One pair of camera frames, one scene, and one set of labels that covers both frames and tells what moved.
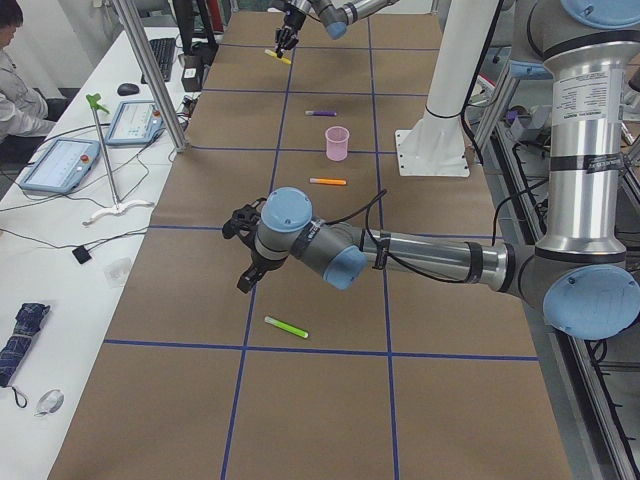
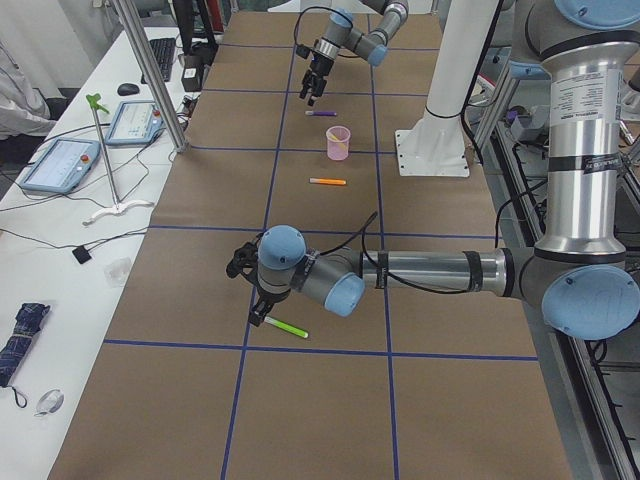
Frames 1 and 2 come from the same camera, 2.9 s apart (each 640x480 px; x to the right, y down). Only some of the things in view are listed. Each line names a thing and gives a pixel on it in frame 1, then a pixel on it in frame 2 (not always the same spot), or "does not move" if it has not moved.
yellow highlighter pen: [273, 54] to [329, 134]
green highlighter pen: [286, 327] does not move
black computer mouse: [127, 89] does not move
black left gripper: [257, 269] to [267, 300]
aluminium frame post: [153, 73] does not move
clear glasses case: [50, 402] does not move
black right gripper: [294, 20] to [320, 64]
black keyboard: [163, 49] does not move
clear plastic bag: [116, 274] does not move
